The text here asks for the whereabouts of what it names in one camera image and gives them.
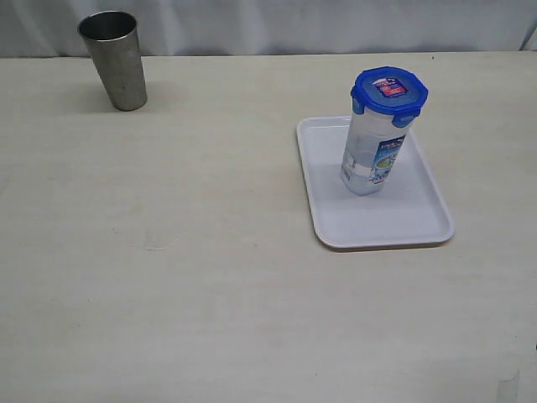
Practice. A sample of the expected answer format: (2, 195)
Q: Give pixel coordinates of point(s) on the clear plastic tall container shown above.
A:
(373, 143)

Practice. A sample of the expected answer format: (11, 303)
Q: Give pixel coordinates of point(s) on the blue snap-lock container lid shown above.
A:
(390, 91)

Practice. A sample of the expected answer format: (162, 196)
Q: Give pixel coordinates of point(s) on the stainless steel tumbler cup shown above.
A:
(111, 38)

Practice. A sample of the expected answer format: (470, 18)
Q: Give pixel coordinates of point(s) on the white rectangular plastic tray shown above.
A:
(408, 212)

